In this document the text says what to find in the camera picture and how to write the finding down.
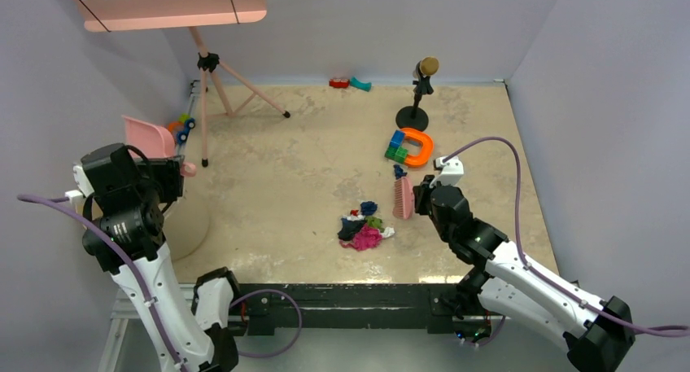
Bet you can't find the pink hand brush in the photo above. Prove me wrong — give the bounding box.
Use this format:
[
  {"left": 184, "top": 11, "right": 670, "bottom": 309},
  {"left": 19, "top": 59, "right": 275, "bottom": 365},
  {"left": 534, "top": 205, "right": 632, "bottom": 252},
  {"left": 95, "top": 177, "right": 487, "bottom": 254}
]
[{"left": 393, "top": 176, "right": 415, "bottom": 220}]

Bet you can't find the pink dustpan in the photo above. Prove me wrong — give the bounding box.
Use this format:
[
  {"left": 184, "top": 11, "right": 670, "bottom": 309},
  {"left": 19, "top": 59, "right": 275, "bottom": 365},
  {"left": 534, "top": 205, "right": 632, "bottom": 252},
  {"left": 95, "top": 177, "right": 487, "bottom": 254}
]
[{"left": 122, "top": 116, "right": 178, "bottom": 159}]

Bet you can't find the small white paper scrap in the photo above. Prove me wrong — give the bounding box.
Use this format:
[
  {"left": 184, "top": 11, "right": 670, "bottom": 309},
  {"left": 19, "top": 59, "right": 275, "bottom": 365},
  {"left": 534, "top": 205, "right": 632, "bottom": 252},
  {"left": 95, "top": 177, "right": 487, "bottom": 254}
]
[{"left": 381, "top": 227, "right": 395, "bottom": 239}]

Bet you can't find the green paper scrap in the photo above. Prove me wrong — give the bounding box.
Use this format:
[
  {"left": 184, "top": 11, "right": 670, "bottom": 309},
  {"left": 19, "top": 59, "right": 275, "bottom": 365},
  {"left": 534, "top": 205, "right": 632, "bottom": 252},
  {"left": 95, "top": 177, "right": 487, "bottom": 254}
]
[{"left": 365, "top": 216, "right": 385, "bottom": 232}]

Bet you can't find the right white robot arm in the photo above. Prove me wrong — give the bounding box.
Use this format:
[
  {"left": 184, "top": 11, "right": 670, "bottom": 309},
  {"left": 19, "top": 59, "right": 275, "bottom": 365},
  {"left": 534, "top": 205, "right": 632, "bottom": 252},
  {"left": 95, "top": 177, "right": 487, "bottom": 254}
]
[{"left": 413, "top": 175, "right": 635, "bottom": 371}]

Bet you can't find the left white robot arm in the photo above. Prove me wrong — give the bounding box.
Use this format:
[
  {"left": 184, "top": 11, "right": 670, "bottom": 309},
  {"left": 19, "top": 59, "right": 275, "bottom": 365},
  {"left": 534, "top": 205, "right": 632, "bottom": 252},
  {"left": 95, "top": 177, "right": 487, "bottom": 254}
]
[{"left": 81, "top": 143, "right": 242, "bottom": 371}]

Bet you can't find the orange horseshoe toy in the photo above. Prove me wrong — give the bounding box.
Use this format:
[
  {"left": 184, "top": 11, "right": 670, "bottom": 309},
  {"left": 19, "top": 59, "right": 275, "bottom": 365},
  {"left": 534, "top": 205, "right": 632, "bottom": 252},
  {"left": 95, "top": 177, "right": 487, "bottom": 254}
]
[{"left": 400, "top": 128, "right": 435, "bottom": 168}]

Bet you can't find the green toy brick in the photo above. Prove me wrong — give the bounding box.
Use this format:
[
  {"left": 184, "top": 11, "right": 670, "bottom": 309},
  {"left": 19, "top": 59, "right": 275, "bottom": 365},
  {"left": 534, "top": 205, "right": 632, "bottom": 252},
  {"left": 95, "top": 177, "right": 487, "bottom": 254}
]
[{"left": 384, "top": 146, "right": 408, "bottom": 164}]

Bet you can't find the orange blue toy car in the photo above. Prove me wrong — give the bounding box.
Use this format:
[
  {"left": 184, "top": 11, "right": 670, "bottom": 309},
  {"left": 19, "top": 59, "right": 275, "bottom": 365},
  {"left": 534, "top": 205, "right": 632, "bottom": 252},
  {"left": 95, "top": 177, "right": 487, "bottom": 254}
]
[{"left": 166, "top": 114, "right": 196, "bottom": 145}]

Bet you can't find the beige round bucket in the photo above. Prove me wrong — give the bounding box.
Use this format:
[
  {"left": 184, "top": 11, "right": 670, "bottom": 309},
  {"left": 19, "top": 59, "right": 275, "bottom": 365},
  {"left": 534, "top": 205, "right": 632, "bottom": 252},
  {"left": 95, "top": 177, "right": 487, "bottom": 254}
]
[{"left": 82, "top": 190, "right": 210, "bottom": 263}]

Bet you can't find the blue toy brick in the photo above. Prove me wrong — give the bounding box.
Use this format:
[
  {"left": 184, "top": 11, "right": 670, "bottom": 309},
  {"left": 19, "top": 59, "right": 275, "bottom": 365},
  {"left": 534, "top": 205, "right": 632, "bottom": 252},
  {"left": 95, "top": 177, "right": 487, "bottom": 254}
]
[{"left": 389, "top": 130, "right": 405, "bottom": 148}]

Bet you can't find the black stand gold microphone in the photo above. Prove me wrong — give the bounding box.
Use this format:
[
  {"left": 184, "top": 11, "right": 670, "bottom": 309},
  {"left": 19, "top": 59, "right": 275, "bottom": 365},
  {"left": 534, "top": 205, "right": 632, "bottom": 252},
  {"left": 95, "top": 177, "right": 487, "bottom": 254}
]
[{"left": 395, "top": 56, "right": 439, "bottom": 132}]

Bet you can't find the teal curved toy piece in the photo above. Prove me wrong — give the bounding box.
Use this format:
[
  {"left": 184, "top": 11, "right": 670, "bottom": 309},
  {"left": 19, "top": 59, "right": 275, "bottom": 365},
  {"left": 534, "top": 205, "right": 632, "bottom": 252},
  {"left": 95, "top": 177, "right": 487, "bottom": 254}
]
[{"left": 349, "top": 77, "right": 373, "bottom": 92}]

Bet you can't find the red toy block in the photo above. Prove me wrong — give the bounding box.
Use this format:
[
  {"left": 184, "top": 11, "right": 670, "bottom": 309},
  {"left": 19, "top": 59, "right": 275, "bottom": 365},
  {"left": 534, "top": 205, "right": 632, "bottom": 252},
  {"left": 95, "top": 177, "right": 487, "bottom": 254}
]
[{"left": 329, "top": 77, "right": 350, "bottom": 89}]

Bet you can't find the pink music stand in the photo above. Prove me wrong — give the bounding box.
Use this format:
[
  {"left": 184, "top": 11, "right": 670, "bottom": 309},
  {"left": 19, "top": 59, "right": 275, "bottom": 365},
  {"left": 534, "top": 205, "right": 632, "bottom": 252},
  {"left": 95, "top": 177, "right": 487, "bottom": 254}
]
[{"left": 62, "top": 0, "right": 292, "bottom": 168}]

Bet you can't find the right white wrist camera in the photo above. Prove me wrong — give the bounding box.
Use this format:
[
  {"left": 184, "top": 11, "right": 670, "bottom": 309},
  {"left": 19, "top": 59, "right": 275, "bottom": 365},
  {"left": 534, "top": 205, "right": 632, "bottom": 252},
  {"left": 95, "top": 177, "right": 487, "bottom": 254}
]
[{"left": 430, "top": 155, "right": 465, "bottom": 187}]

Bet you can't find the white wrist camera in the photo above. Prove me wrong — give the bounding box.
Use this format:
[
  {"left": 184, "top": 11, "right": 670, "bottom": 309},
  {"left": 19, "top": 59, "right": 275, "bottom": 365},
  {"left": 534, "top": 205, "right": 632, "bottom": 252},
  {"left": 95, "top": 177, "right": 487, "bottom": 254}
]
[
  {"left": 64, "top": 164, "right": 94, "bottom": 208},
  {"left": 430, "top": 155, "right": 465, "bottom": 187}
]

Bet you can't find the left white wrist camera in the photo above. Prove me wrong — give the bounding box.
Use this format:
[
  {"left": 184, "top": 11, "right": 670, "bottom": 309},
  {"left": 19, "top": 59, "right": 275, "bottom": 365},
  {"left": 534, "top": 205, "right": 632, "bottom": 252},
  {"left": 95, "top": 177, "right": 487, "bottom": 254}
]
[{"left": 64, "top": 164, "right": 94, "bottom": 208}]

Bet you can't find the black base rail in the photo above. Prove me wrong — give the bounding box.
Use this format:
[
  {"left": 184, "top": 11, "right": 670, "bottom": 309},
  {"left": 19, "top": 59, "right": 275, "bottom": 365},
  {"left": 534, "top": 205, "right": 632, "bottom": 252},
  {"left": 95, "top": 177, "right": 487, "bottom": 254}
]
[{"left": 231, "top": 282, "right": 510, "bottom": 339}]

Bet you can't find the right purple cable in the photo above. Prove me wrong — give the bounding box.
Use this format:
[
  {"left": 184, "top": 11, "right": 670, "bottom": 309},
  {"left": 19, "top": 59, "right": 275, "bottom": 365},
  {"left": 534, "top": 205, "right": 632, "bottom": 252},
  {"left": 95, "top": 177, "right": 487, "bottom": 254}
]
[{"left": 440, "top": 136, "right": 690, "bottom": 349}]

